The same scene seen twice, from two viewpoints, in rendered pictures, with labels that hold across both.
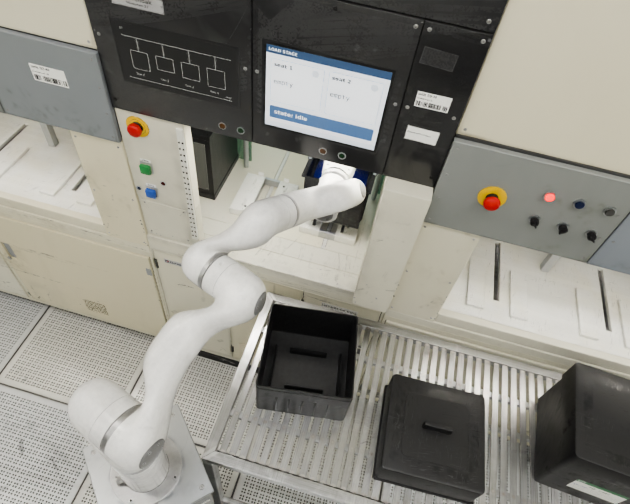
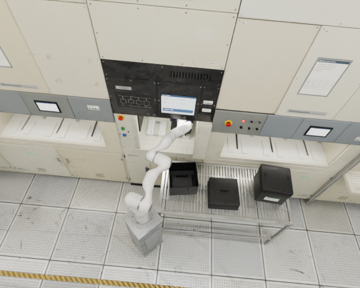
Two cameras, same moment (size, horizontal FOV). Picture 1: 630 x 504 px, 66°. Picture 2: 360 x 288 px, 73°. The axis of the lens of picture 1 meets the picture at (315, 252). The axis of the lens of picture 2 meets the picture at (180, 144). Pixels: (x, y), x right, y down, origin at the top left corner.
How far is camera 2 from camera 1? 93 cm
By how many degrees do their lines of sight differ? 5
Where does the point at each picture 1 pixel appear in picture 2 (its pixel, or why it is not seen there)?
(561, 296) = (257, 144)
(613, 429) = (272, 180)
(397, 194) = (202, 126)
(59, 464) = (100, 230)
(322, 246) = (179, 141)
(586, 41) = (243, 86)
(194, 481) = (157, 218)
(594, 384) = (266, 169)
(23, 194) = (75, 141)
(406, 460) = (217, 200)
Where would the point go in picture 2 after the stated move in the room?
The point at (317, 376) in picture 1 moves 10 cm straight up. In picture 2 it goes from (186, 182) to (187, 178)
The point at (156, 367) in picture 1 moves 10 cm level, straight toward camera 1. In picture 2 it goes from (147, 185) to (154, 195)
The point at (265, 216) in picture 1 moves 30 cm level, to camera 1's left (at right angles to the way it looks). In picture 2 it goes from (168, 140) to (131, 140)
